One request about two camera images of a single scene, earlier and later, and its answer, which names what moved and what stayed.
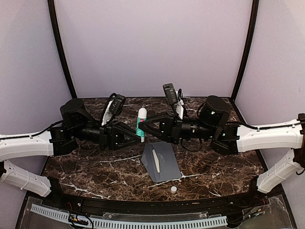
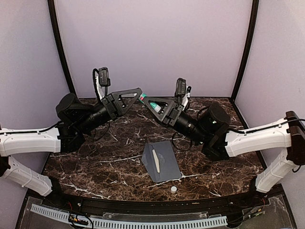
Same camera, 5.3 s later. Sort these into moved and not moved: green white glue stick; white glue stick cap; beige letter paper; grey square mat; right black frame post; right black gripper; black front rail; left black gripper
Moved: green white glue stick; left black gripper; right black gripper
Not moved: black front rail; beige letter paper; white glue stick cap; grey square mat; right black frame post
